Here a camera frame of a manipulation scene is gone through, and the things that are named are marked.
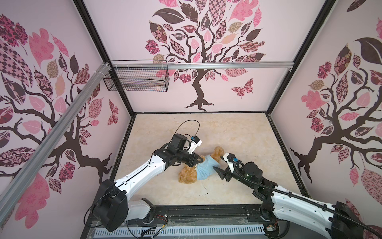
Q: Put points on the aluminium rail left wall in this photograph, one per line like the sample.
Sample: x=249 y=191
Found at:
x=23 y=179

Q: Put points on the brown teddy bear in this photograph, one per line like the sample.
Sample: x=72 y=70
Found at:
x=188 y=175

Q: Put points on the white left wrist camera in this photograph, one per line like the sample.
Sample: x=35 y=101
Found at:
x=195 y=142

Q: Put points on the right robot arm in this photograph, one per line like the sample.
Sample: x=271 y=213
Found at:
x=333 y=221

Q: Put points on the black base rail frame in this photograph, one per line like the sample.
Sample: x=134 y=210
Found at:
x=206 y=215

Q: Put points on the aluminium rail back wall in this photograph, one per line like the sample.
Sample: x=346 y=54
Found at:
x=181 y=66

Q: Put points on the black wire basket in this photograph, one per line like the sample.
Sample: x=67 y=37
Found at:
x=138 y=75

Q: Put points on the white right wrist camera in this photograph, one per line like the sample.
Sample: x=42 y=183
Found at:
x=230 y=159

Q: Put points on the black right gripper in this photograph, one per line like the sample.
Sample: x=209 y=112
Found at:
x=223 y=174

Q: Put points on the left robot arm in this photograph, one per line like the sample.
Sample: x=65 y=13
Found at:
x=113 y=204

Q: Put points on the light blue bear hoodie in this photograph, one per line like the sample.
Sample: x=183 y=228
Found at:
x=206 y=168

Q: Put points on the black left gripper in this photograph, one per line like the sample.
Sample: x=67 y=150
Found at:
x=192 y=162

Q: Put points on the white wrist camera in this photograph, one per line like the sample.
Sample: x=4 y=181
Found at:
x=230 y=159
x=195 y=142

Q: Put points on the white slotted cable duct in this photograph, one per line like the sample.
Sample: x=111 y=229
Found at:
x=178 y=231

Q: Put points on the aluminium rail wall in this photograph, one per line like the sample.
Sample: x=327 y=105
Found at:
x=23 y=179
x=181 y=66

